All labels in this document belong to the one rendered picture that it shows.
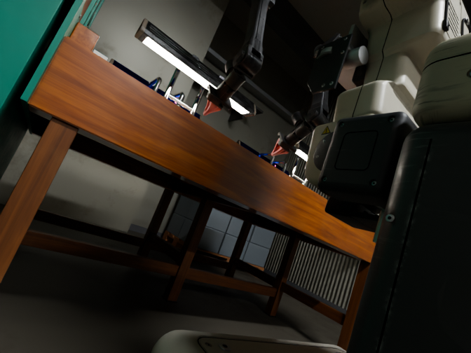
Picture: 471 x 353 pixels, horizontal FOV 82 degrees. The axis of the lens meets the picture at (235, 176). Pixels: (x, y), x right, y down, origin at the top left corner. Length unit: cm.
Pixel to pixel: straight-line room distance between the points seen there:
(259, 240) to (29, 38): 329
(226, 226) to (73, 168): 171
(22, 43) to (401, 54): 82
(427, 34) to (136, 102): 70
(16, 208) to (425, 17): 100
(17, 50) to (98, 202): 233
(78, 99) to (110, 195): 226
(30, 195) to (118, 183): 224
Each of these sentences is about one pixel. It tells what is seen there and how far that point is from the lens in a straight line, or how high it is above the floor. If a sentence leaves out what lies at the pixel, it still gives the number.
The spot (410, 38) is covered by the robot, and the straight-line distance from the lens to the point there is 79.
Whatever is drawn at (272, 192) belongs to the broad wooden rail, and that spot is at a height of 67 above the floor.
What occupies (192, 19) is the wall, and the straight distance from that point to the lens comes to 359.
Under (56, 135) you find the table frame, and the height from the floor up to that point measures 54.
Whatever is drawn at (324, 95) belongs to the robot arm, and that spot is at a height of 113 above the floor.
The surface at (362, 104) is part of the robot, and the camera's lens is 68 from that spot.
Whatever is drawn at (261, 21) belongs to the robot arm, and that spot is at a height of 119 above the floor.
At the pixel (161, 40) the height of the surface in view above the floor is 106.
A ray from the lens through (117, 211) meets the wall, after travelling 302.
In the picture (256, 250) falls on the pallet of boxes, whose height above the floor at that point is 33.
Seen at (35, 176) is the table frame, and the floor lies 44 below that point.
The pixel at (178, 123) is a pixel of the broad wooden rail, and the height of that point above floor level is 72.
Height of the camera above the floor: 49
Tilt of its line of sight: 10 degrees up
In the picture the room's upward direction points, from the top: 21 degrees clockwise
